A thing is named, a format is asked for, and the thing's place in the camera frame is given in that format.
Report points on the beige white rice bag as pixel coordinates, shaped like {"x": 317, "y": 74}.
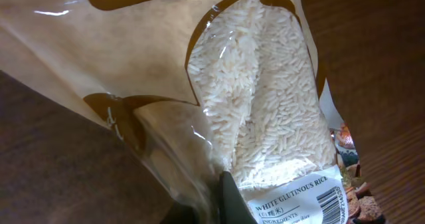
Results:
{"x": 198, "y": 87}

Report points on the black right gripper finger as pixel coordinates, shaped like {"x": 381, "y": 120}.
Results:
{"x": 232, "y": 207}

